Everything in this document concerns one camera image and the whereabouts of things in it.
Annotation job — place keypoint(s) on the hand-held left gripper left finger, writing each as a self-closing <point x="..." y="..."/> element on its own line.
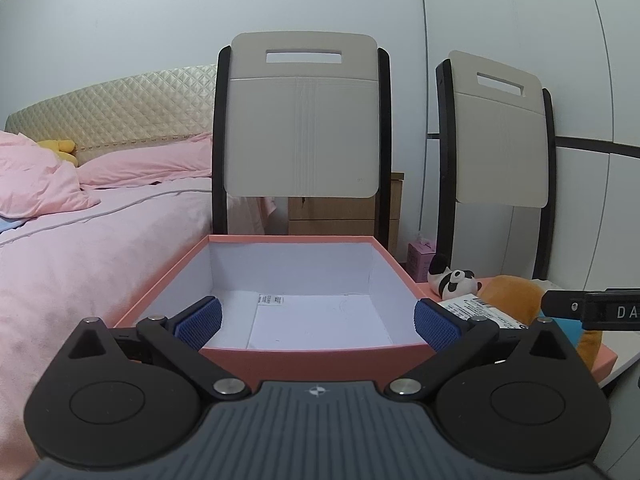
<point x="200" y="322"/>

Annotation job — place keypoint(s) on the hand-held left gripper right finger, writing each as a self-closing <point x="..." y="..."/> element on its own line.
<point x="437" y="322"/>

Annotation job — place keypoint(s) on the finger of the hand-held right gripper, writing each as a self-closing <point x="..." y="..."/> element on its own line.
<point x="562" y="304"/>

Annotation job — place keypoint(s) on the pink box lid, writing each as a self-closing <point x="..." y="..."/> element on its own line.
<point x="605" y="358"/>

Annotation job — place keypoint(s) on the pink cardboard box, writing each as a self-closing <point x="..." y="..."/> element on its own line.
<point x="310" y="270"/>

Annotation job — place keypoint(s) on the white desktop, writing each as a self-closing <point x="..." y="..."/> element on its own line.
<point x="622" y="375"/>

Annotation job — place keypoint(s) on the white labelled packet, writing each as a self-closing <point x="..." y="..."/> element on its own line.
<point x="470" y="309"/>

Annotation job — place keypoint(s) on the panda plush toy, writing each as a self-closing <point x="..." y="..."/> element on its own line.
<point x="452" y="280"/>

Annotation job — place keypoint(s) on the orange plush toy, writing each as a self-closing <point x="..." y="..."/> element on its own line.
<point x="515" y="297"/>

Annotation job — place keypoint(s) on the small pink carton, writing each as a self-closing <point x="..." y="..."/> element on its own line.
<point x="421" y="260"/>

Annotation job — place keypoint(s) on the wooden nightstand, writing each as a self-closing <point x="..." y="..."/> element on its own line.
<point x="330" y="212"/>

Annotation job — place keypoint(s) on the pink pillow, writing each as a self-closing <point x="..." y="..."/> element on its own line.
<point x="150" y="160"/>

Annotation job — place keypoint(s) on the pink duvet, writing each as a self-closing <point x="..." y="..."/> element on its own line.
<point x="35" y="180"/>

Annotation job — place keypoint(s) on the yellow plush toy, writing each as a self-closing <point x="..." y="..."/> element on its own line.
<point x="60" y="149"/>

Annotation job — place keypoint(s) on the beige quilted headboard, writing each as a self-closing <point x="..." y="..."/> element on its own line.
<point x="125" y="105"/>

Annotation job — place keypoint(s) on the beige chair with black frame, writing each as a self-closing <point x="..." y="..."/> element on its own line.
<point x="300" y="130"/>
<point x="500" y="150"/>

